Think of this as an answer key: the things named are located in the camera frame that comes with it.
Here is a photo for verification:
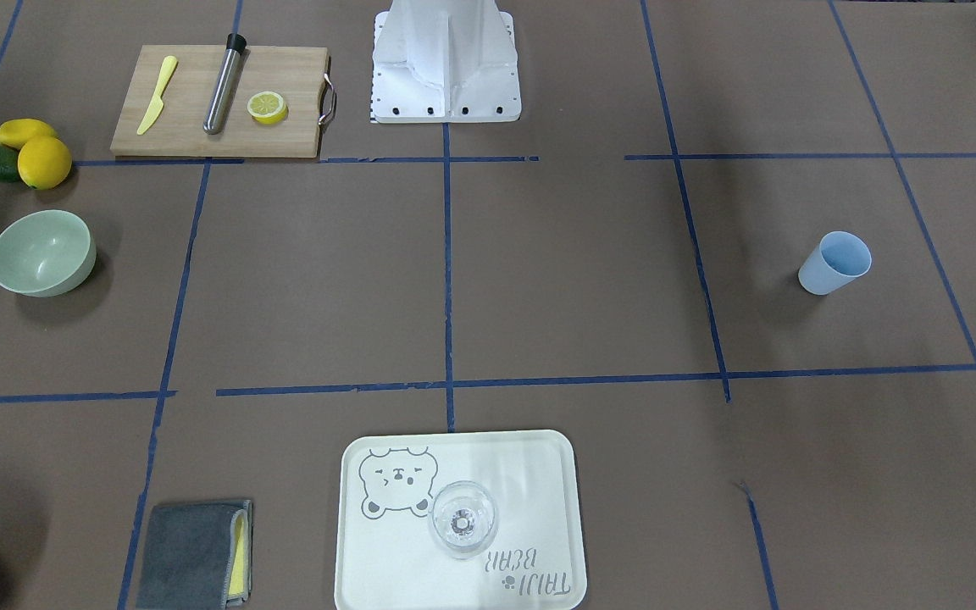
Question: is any light blue plastic cup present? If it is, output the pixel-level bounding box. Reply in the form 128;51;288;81
797;230;873;295

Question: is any green bowl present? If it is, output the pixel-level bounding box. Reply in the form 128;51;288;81
0;209;97;297

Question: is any clear wine glass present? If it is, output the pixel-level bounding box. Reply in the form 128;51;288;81
430;481;499;560

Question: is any cream bear tray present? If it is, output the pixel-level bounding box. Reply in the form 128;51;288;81
334;430;588;609

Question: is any wooden cutting board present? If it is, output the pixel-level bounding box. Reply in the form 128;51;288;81
111;45;330;158

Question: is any lemon half slice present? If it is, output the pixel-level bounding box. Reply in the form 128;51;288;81
247;91;288;125

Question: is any steel muddler black cap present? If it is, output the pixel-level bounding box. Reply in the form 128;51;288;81
202;32;247;135

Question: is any grey folded cloth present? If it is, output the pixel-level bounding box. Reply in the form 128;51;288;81
136;497;254;609

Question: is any yellow plastic knife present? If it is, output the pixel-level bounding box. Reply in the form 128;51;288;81
136;55;179;136

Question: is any yellow lemon front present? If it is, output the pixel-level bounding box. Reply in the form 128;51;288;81
17;136;73;190

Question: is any yellow lemon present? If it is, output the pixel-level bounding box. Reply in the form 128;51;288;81
0;117;58;151
17;136;73;190

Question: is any yellow lemon back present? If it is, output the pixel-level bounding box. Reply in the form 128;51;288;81
0;117;58;151

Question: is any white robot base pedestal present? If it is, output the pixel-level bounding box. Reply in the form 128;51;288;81
369;1;523;125

